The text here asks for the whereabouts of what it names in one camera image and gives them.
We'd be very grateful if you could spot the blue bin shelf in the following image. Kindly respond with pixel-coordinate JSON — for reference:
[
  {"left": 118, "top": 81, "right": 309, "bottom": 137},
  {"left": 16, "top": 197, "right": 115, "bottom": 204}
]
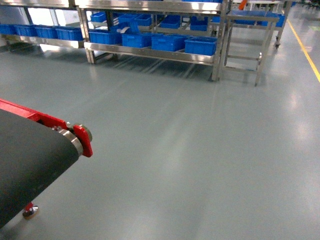
[
  {"left": 151, "top": 34, "right": 191, "bottom": 52},
  {"left": 184, "top": 37, "right": 218, "bottom": 56},
  {"left": 89, "top": 29, "right": 122, "bottom": 45},
  {"left": 122, "top": 33, "right": 153, "bottom": 48}
]

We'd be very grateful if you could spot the rightmost blue bin lower shelf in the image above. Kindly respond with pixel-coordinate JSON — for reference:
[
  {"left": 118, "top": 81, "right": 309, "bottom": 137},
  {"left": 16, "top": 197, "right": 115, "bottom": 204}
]
[{"left": 184, "top": 37, "right": 218, "bottom": 56}]

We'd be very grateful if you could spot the stainless steel shelf rack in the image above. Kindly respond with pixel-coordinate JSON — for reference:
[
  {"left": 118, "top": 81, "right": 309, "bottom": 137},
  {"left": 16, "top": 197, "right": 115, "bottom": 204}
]
[{"left": 0, "top": 0, "right": 228, "bottom": 82}]

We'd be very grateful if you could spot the conveyor end roller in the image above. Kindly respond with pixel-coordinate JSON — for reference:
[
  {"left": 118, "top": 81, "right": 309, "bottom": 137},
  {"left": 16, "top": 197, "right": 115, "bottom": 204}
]
[{"left": 51, "top": 122, "right": 93, "bottom": 158}]

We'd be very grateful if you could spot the small stainless steel table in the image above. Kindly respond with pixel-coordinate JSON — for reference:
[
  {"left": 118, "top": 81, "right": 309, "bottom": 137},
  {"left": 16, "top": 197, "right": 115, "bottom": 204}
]
[{"left": 223, "top": 9, "right": 280, "bottom": 87}]

